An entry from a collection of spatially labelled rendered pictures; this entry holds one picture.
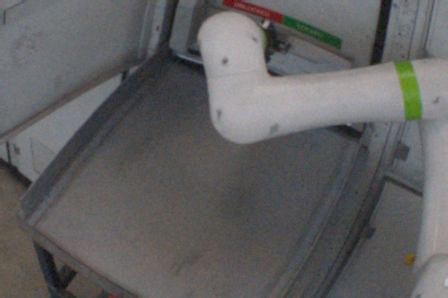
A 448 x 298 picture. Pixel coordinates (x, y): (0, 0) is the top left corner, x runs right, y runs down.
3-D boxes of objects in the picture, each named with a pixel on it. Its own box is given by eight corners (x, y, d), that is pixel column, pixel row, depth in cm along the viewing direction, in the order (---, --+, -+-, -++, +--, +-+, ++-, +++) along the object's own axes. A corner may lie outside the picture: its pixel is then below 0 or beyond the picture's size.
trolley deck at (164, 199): (260, 358, 100) (266, 348, 96) (20, 229, 114) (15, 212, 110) (364, 168, 148) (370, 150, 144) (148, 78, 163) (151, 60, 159)
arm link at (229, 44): (245, 4, 98) (185, 16, 101) (261, 69, 98) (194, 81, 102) (264, 12, 111) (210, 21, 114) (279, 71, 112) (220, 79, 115)
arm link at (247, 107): (390, 62, 104) (395, 59, 93) (402, 120, 105) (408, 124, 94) (212, 80, 112) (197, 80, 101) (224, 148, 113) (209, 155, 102)
